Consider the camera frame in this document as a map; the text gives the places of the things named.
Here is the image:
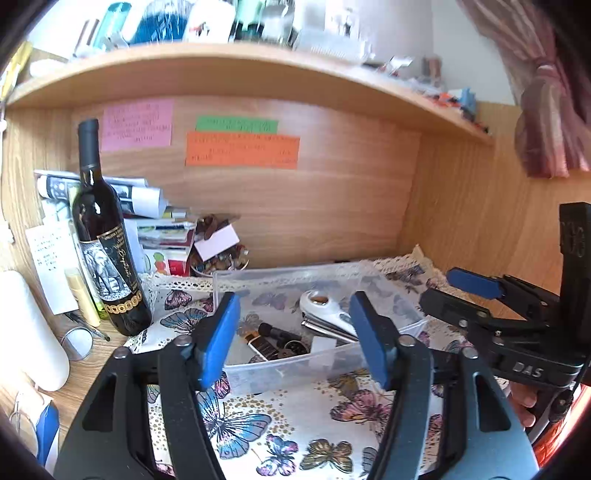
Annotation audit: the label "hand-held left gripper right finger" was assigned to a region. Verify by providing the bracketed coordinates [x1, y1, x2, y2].
[348, 291, 534, 480]

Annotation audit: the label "small white dropper bottle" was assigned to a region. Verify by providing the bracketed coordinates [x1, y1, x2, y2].
[311, 337, 338, 370]

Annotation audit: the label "wooden shelf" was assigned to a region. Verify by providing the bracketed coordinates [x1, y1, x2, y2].
[7, 41, 495, 146]

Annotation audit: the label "white oval handheld device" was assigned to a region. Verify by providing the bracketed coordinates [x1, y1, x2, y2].
[300, 290, 358, 330]

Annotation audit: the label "white handwritten note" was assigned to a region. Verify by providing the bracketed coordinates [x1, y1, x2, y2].
[25, 222, 79, 315]

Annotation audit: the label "rose gold tube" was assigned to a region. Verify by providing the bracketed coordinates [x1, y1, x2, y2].
[74, 18, 100, 58]

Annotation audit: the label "orange paper note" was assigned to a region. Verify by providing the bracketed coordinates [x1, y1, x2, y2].
[185, 131, 300, 169]

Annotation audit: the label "silver metal tube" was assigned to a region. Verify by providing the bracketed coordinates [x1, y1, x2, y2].
[302, 318, 360, 343]

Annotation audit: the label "clear perfume box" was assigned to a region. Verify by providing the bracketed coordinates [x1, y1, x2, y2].
[323, 0, 365, 42]

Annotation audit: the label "black key fob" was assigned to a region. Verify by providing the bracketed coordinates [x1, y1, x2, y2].
[259, 323, 301, 341]

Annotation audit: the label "teal plastic bottle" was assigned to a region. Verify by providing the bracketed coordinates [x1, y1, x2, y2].
[92, 2, 132, 49]

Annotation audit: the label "pink paper note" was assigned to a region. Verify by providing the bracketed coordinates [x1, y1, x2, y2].
[100, 98, 175, 152]

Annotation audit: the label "small round mirror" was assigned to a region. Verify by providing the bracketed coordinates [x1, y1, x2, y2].
[61, 327, 94, 361]

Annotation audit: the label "clear glass jar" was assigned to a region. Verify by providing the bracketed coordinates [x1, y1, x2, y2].
[263, 0, 296, 44]

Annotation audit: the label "butterfly print lace tablecloth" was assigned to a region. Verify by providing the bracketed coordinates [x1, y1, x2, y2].
[124, 244, 509, 480]

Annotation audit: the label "white cylinder roll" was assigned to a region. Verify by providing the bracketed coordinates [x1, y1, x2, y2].
[0, 270, 70, 392]

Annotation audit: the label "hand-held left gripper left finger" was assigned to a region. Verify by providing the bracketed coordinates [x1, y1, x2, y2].
[54, 292, 242, 480]

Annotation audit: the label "white card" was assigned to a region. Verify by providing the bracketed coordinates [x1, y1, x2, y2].
[194, 228, 241, 261]

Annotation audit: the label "rolled magazine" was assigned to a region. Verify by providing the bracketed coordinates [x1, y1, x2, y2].
[34, 170, 167, 220]

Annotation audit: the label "clear bottle with illustrated label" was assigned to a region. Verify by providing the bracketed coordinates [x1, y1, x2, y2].
[187, 0, 236, 43]

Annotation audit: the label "person's right hand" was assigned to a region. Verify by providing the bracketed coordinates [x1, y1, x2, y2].
[508, 382, 539, 428]

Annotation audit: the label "clear plastic container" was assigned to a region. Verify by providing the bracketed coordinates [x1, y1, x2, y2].
[212, 262, 428, 395]

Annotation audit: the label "green pump bottle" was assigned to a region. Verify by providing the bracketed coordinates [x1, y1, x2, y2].
[231, 0, 266, 42]

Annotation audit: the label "blue and white packet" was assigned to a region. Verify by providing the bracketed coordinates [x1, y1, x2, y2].
[34, 401, 61, 467]

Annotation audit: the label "blue glass bottle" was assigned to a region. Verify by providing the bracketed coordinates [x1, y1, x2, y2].
[134, 0, 190, 44]

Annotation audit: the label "wire frame glasses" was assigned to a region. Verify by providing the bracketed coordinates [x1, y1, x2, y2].
[9, 392, 47, 430]

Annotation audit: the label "pale yellow tube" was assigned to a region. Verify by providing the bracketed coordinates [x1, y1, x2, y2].
[65, 268, 101, 328]

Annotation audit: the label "white hairbrush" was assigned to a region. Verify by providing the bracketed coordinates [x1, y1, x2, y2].
[293, 30, 370, 61]

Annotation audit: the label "dark wine bottle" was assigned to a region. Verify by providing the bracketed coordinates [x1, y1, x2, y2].
[71, 119, 153, 337]

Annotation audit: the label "bowl of small trinkets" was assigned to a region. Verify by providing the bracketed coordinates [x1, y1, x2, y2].
[189, 213, 250, 278]

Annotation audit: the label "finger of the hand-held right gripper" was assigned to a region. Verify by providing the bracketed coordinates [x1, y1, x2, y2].
[446, 268, 560, 311]
[419, 287, 511, 344]

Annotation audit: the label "small blue box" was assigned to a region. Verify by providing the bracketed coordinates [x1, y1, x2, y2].
[459, 88, 478, 123]

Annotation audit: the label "green paper note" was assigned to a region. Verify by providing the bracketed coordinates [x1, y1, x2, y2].
[195, 115, 279, 134]

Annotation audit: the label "pile of pens and clutter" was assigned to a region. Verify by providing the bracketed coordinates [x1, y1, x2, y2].
[369, 55, 490, 132]

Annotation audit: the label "brown striped curtain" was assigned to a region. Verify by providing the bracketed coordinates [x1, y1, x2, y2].
[457, 0, 591, 178]

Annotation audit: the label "dark pen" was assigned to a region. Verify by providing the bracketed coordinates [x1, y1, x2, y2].
[67, 311, 112, 342]

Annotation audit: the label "stack of books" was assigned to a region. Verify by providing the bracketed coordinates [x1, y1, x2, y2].
[124, 210, 197, 278]

